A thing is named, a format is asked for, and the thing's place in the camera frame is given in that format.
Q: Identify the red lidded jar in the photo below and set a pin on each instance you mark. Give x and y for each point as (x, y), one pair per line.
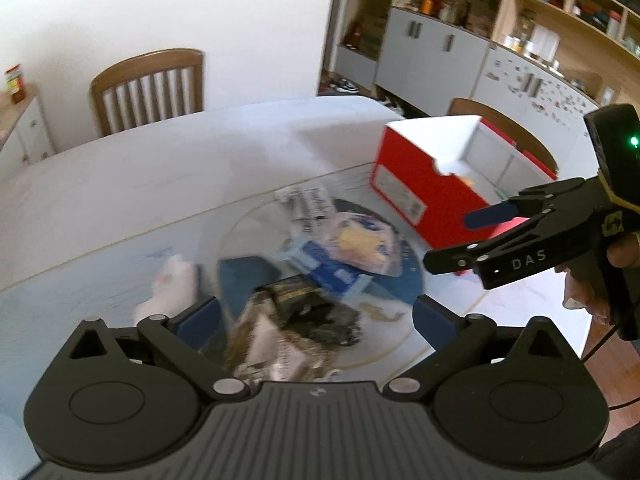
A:
(16, 85)

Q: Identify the person's dark clothing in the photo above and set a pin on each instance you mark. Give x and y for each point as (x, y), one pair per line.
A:
(622, 455)

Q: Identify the blue and white box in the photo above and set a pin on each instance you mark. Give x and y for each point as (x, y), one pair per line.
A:
(325, 267)

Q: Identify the low white side cabinet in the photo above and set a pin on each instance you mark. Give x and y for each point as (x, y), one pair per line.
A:
(25, 132)

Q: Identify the white plastic containers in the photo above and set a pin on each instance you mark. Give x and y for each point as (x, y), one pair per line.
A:
(542, 42)

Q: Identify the white blister pack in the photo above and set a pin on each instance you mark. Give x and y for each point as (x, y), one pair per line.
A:
(302, 199)

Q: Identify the person's right hand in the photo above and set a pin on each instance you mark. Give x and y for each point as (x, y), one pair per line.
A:
(585, 290)

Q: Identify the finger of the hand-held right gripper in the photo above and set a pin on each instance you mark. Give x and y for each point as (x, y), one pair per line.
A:
(490, 216)
(452, 259)

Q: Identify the wooden shelf cabinet grey doors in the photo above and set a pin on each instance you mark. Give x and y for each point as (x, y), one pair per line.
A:
(430, 55)

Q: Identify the clear yellow snack packet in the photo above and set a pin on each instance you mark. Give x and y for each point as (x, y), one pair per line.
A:
(357, 242)

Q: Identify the white marble desktop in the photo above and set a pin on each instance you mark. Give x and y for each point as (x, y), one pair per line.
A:
(150, 170)

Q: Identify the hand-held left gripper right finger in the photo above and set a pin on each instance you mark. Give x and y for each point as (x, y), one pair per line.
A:
(435, 322)

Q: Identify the wooden chair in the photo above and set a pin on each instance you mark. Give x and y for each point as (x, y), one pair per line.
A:
(150, 62)
(522, 129)

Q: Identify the dark shoes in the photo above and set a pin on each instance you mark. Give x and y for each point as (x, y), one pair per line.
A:
(345, 85)
(395, 106)

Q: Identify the orange bottle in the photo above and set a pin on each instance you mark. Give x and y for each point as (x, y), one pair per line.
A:
(426, 5)

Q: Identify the red cardboard box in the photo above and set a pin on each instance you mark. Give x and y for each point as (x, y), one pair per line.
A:
(400, 165)

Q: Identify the white barcode card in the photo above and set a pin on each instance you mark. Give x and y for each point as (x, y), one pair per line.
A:
(315, 220)

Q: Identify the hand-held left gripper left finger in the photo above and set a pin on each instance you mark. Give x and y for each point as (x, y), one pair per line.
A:
(200, 321)

